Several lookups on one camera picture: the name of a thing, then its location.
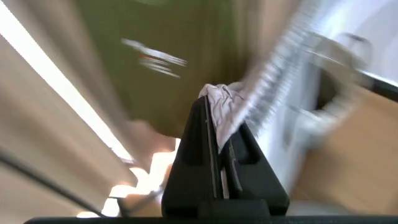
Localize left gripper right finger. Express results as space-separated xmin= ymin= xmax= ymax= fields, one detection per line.
xmin=221 ymin=121 xmax=290 ymax=216

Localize pale grey shorts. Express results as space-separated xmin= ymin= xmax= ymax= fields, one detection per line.
xmin=198 ymin=0 xmax=315 ymax=154

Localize white laundry basket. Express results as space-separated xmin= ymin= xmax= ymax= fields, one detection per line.
xmin=281 ymin=29 xmax=376 ymax=144

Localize beige curtain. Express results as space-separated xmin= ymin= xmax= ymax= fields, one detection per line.
xmin=0 ymin=0 xmax=299 ymax=218

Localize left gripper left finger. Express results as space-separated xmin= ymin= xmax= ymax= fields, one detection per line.
xmin=161 ymin=95 xmax=223 ymax=217

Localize green long-sleeved shirt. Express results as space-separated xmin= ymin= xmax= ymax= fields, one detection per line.
xmin=74 ymin=0 xmax=259 ymax=138

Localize black clothes rack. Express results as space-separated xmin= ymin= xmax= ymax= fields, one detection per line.
xmin=0 ymin=151 xmax=106 ymax=218

